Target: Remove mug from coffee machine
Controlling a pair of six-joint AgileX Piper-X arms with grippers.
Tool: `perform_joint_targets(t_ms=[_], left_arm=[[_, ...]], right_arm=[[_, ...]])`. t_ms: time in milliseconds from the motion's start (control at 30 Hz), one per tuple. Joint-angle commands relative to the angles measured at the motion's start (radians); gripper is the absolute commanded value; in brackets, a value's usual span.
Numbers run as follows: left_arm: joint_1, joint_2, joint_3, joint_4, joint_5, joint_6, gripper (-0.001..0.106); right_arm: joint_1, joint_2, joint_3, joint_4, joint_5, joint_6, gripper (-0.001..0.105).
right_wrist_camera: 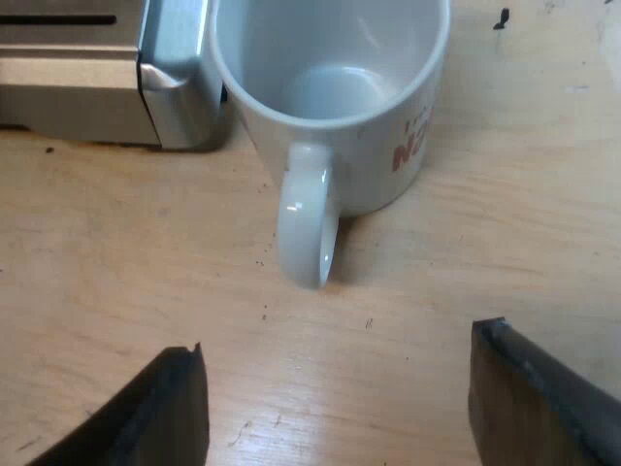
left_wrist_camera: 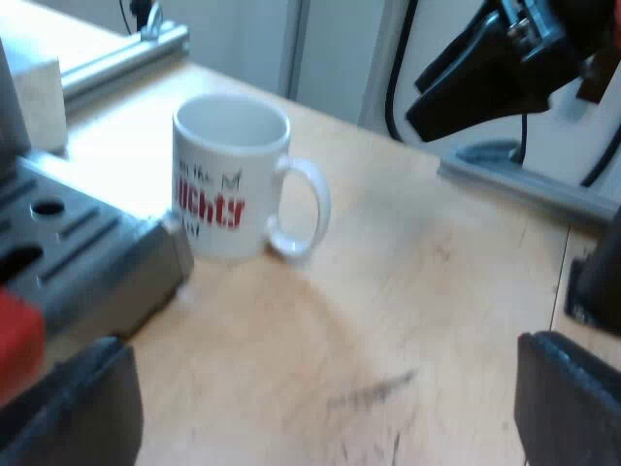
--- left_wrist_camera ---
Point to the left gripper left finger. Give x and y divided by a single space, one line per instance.
73 417

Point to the metal block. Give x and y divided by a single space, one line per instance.
41 104

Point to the white mug with red and black print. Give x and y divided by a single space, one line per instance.
218 160

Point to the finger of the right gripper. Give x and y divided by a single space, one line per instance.
475 102
461 51

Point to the steel espresso machine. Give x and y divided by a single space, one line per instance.
92 252

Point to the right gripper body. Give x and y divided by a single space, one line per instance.
558 24

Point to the aluminium rail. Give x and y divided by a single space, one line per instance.
121 58
524 182

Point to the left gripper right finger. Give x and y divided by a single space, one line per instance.
572 408

